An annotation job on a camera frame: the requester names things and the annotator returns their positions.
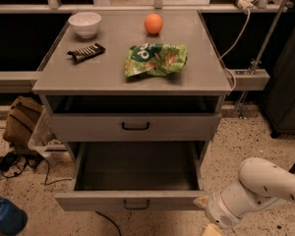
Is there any clear plastic bin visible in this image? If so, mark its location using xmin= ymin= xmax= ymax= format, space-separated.
xmin=28 ymin=110 xmax=67 ymax=159

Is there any metal stand pole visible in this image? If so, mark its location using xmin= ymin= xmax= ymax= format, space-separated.
xmin=233 ymin=0 xmax=288 ymax=118

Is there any blue water jug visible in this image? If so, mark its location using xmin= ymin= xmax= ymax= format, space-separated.
xmin=0 ymin=196 xmax=28 ymax=236

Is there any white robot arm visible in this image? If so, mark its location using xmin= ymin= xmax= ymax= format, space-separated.
xmin=194 ymin=157 xmax=295 ymax=236

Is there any dark cabinet at right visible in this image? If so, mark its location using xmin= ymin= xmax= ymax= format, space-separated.
xmin=261 ymin=27 xmax=295 ymax=139

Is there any grey drawer cabinet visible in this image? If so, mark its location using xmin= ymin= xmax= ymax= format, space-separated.
xmin=33 ymin=10 xmax=231 ymax=153

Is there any white ceramic bowl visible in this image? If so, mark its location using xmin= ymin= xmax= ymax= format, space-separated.
xmin=68 ymin=12 xmax=101 ymax=38

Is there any brown backpack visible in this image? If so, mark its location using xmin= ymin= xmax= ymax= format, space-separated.
xmin=3 ymin=96 xmax=43 ymax=155

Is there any orange fruit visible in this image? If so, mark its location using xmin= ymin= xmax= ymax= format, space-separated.
xmin=145 ymin=14 xmax=163 ymax=34

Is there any grey drawer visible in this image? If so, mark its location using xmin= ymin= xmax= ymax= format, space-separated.
xmin=50 ymin=113 xmax=221 ymax=142
xmin=56 ymin=141 xmax=207 ymax=211

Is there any grey top drawer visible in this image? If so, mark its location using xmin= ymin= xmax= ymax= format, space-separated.
xmin=50 ymin=113 xmax=221 ymax=142

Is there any green chip bag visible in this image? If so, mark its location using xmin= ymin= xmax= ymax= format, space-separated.
xmin=124 ymin=43 xmax=188 ymax=78

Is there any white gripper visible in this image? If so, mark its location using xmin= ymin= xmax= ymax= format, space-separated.
xmin=194 ymin=190 xmax=241 ymax=236

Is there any black cable bundle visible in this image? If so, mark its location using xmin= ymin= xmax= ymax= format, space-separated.
xmin=0 ymin=150 xmax=73 ymax=190

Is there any white power cable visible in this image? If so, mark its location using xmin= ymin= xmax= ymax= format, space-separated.
xmin=218 ymin=7 xmax=252 ymax=91

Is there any dark chocolate bar wrapper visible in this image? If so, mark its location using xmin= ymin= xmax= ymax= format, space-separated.
xmin=67 ymin=43 xmax=105 ymax=63

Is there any black floor cable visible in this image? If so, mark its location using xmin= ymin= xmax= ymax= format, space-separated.
xmin=95 ymin=210 xmax=123 ymax=236

